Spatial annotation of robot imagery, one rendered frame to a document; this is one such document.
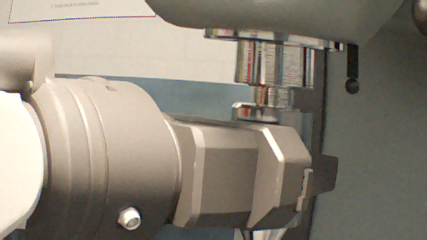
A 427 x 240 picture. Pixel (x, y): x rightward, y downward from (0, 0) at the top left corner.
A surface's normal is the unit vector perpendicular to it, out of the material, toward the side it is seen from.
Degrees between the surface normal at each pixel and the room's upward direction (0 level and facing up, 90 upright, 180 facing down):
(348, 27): 131
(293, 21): 150
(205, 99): 90
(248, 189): 90
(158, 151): 72
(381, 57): 90
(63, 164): 85
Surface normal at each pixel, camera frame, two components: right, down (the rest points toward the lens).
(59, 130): -0.04, -0.32
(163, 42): -0.41, 0.02
